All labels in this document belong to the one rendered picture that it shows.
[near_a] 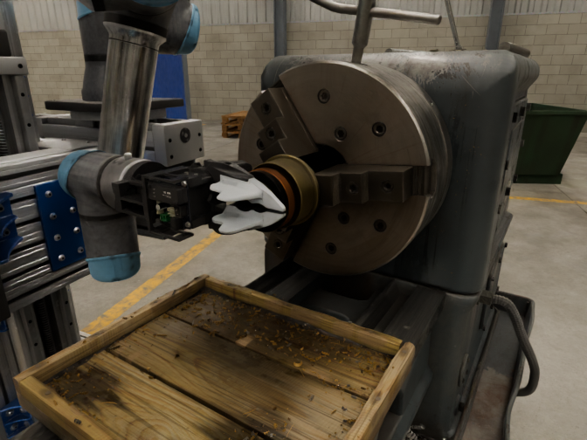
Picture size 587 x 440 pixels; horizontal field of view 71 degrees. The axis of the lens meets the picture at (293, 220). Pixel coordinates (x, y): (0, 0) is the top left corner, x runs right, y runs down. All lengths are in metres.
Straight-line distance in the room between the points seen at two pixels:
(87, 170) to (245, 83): 11.03
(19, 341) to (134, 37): 0.72
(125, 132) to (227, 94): 11.12
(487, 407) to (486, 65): 0.71
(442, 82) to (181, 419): 0.57
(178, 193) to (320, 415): 0.28
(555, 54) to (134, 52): 10.54
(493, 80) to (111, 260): 0.61
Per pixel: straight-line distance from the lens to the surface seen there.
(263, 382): 0.51
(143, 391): 0.53
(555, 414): 2.00
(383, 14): 0.60
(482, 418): 1.04
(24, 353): 1.15
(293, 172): 0.49
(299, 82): 0.61
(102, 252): 0.66
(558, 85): 11.03
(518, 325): 0.95
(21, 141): 1.04
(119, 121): 0.74
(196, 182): 0.48
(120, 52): 0.74
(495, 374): 1.16
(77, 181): 0.64
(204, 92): 12.14
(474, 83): 0.68
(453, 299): 0.77
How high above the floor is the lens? 1.22
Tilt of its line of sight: 20 degrees down
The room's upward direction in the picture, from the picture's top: straight up
